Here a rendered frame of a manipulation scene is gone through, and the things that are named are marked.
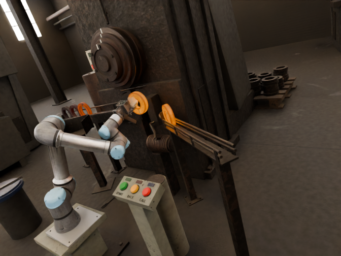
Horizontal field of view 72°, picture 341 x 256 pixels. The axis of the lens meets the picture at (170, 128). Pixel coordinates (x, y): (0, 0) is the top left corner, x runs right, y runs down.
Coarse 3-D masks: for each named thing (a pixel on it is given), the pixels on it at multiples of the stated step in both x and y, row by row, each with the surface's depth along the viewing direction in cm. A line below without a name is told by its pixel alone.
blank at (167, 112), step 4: (164, 104) 152; (164, 108) 149; (168, 108) 147; (164, 112) 154; (168, 112) 145; (172, 112) 146; (164, 116) 158; (168, 116) 147; (172, 116) 146; (168, 120) 154; (172, 120) 147
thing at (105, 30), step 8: (96, 32) 173; (104, 32) 169; (112, 32) 164; (120, 32) 165; (120, 40) 164; (128, 40) 164; (128, 48) 163; (136, 48) 167; (136, 56) 167; (136, 64) 167; (136, 72) 170; (104, 80) 194; (136, 80) 181; (120, 88) 187
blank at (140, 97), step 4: (132, 92) 154; (136, 92) 152; (140, 92) 153; (128, 96) 157; (132, 96) 155; (136, 96) 153; (140, 96) 151; (144, 96) 152; (140, 100) 152; (144, 100) 151; (140, 104) 154; (144, 104) 152; (136, 108) 158; (140, 108) 156; (144, 108) 153; (136, 112) 160; (140, 112) 157; (144, 112) 156
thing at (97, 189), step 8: (64, 120) 218; (72, 120) 217; (80, 120) 217; (88, 120) 211; (64, 128) 217; (72, 128) 220; (80, 128) 220; (88, 128) 207; (88, 152) 216; (88, 160) 219; (96, 160) 225; (96, 168) 222; (96, 176) 226; (104, 176) 232; (96, 184) 238; (104, 184) 229; (112, 184) 229; (96, 192) 225
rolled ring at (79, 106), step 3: (78, 105) 238; (81, 105) 235; (84, 105) 232; (87, 105) 233; (78, 108) 241; (81, 108) 242; (87, 108) 232; (81, 111) 243; (87, 111) 234; (90, 111) 234; (81, 114) 243; (84, 114) 244
